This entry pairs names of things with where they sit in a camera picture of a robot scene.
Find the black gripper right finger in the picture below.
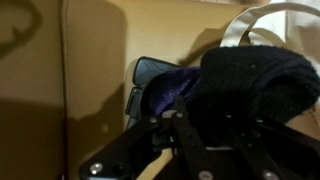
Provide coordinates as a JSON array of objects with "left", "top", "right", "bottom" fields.
[{"left": 225, "top": 113, "right": 320, "bottom": 180}]

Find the white canvas tote bag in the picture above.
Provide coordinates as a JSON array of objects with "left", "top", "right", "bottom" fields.
[{"left": 219, "top": 0, "right": 320, "bottom": 141}]

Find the dark glossy bin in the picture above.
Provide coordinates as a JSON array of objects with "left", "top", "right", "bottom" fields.
[{"left": 124, "top": 55, "right": 183, "bottom": 132}]

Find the black knit beanie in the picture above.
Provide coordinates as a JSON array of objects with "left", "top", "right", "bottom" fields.
[{"left": 185, "top": 44, "right": 320, "bottom": 148}]

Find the purple cloth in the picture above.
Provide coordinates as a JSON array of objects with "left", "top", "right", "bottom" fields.
[{"left": 147, "top": 65, "right": 202, "bottom": 118}]

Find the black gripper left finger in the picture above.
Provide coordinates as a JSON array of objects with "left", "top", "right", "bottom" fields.
[{"left": 78, "top": 95, "right": 223, "bottom": 180}]

